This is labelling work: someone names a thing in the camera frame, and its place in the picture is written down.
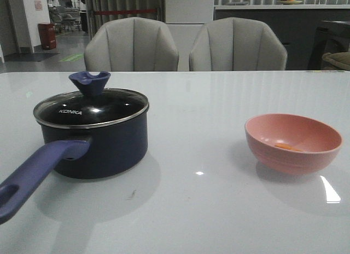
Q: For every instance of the glass lid blue knob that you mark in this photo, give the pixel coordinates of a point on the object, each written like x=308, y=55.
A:
x=91, y=106

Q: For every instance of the orange ham slices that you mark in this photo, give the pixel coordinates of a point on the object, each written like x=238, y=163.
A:
x=287, y=147

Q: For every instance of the pink bowl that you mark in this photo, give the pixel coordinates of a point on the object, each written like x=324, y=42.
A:
x=319, y=142

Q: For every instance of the left beige chair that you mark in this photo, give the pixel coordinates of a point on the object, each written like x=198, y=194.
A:
x=132, y=45

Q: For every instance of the beige chair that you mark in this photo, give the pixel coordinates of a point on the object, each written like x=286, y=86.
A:
x=132, y=45
x=237, y=44

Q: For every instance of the dark blue saucepan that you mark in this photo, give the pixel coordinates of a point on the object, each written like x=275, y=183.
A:
x=82, y=154

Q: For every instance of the right beige chair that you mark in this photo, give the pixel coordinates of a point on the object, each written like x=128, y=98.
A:
x=237, y=44

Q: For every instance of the white cabinet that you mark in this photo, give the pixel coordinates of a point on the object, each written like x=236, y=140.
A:
x=189, y=11

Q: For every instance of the grey counter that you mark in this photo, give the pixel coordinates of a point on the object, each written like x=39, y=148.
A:
x=294, y=25

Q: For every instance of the red trash bin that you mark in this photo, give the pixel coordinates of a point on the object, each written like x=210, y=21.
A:
x=47, y=36

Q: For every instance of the fruit plate on counter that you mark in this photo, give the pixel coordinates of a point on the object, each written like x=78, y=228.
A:
x=289, y=2

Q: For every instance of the olive cushion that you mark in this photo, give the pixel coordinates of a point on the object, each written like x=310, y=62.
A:
x=336, y=61

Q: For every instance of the red wall notice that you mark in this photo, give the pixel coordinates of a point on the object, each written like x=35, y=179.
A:
x=38, y=5

